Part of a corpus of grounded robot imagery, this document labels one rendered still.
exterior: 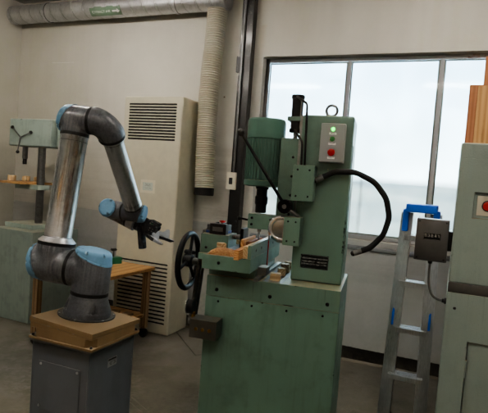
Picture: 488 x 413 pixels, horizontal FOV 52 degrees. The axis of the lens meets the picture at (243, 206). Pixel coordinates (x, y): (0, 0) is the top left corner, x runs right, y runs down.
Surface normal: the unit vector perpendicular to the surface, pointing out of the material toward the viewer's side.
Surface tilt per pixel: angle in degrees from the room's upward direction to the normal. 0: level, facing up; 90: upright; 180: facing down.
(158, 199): 90
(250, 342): 90
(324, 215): 90
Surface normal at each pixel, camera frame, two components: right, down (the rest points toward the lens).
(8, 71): 0.92, 0.09
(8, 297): -0.42, 0.02
